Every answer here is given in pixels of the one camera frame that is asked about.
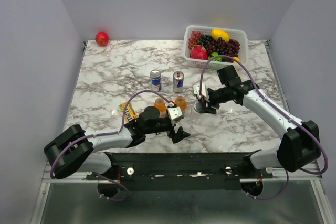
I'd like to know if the silver jar lid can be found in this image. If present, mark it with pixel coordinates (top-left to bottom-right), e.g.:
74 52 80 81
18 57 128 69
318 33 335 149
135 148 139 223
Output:
194 102 203 113

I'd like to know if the orange juice bottle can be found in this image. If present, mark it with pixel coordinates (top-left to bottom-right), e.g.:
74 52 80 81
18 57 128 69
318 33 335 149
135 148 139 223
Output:
174 96 187 113
154 98 166 118

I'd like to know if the clear glass jar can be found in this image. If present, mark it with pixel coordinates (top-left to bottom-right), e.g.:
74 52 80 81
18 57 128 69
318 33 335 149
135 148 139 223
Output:
187 108 201 122

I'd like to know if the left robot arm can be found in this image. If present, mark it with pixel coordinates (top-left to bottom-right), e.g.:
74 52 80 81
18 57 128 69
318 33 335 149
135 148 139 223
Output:
44 106 190 179

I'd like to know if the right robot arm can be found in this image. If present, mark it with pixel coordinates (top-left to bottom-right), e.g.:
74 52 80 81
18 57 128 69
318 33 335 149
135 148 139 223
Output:
193 66 321 178

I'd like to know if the yellow candy packet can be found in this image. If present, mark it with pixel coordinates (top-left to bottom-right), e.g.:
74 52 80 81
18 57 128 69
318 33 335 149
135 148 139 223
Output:
119 102 138 123

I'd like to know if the green round fruit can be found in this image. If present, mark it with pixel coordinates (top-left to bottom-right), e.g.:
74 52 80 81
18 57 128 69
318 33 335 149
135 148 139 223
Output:
208 52 222 62

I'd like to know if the blue silver energy can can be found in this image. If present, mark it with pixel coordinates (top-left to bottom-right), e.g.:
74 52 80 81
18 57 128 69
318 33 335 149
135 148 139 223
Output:
173 71 184 93

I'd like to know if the red dragon fruit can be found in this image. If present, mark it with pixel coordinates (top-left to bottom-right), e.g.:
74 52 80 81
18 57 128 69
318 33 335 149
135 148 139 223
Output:
190 45 208 60

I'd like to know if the blue energy can left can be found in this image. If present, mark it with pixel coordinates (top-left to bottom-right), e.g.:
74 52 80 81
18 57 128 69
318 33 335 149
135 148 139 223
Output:
150 69 162 92

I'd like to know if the dark red grape bunch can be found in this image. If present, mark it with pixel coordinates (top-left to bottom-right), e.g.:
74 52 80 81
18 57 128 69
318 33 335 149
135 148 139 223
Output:
205 38 240 57

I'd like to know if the black grape bunch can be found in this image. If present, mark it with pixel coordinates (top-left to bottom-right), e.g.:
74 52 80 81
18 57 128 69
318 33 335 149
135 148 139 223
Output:
197 35 214 47

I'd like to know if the light red grape bunch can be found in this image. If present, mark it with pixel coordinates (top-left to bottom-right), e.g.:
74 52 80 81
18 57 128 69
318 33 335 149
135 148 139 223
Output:
188 31 203 50

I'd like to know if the white plastic fruit basket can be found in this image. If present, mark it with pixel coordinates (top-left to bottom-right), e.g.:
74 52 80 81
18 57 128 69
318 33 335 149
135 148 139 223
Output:
183 25 249 68

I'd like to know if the red apple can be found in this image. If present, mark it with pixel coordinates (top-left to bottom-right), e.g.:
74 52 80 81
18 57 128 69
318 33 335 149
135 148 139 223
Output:
95 31 109 47

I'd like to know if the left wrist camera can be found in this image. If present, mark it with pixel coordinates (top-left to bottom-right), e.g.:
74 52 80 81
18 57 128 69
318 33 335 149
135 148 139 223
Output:
167 106 184 123

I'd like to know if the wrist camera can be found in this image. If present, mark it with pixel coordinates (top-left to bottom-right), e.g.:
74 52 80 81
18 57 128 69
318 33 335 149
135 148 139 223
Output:
167 106 184 123
193 83 209 102

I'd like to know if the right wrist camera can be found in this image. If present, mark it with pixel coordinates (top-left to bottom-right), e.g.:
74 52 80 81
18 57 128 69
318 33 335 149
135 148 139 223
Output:
193 83 209 102

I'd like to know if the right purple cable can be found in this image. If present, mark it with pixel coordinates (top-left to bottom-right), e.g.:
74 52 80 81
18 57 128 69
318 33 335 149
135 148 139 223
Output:
198 55 329 200

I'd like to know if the purple cable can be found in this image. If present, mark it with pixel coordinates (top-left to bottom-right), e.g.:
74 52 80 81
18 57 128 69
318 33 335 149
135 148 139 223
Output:
49 89 175 202
198 55 329 200

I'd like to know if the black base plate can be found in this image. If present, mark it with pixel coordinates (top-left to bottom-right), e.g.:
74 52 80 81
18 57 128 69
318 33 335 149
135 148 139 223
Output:
54 152 305 192

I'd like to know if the aluminium rail frame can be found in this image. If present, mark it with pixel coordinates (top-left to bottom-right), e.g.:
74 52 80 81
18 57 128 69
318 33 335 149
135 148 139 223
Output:
31 167 335 223

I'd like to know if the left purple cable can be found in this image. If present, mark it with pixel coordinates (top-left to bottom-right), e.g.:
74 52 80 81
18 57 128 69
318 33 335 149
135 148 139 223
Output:
49 89 175 202

